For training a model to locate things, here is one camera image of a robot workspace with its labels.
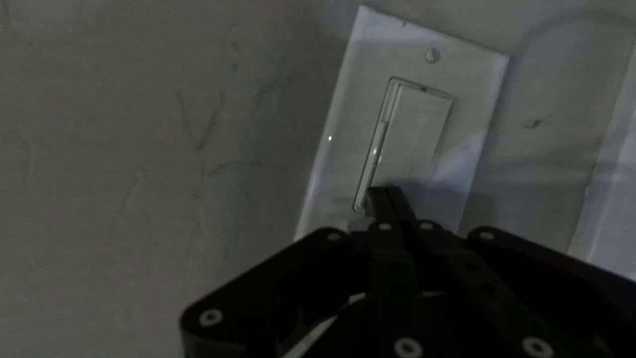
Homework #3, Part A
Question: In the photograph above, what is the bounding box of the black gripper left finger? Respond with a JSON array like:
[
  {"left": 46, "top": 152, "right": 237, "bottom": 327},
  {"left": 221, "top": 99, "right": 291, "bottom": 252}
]
[{"left": 179, "top": 184, "right": 426, "bottom": 358}]

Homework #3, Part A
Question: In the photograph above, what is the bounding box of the white rocker light switch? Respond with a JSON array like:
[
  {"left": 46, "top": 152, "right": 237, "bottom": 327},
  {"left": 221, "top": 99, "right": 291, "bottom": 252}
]
[{"left": 352, "top": 75, "right": 458, "bottom": 214}]

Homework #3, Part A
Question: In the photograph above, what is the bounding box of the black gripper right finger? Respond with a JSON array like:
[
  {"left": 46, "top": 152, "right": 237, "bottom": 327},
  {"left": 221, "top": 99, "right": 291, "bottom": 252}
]
[{"left": 396, "top": 186, "right": 636, "bottom": 358}]

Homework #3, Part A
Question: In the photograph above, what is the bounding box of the white switch wall plate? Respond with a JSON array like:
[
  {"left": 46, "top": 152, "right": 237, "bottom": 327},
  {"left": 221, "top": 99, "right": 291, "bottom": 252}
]
[{"left": 293, "top": 3, "right": 511, "bottom": 244}]

